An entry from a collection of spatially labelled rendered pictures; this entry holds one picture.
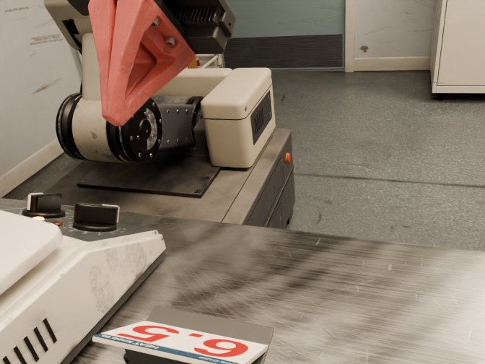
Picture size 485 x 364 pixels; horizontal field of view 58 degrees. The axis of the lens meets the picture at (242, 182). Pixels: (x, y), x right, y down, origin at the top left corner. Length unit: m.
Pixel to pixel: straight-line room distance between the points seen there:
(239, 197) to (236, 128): 0.19
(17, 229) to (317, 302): 0.20
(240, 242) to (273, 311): 0.08
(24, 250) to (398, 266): 0.26
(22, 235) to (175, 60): 0.15
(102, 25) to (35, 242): 0.14
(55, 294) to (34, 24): 2.27
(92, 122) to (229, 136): 0.37
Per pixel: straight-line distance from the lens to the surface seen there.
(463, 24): 2.53
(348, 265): 0.35
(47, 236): 0.29
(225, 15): 0.32
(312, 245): 0.37
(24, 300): 0.29
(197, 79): 1.45
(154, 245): 0.36
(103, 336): 0.28
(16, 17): 2.45
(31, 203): 0.38
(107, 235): 0.33
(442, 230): 1.65
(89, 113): 1.09
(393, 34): 3.12
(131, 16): 0.30
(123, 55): 0.30
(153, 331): 0.30
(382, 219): 1.67
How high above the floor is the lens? 0.99
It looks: 31 degrees down
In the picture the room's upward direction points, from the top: 8 degrees counter-clockwise
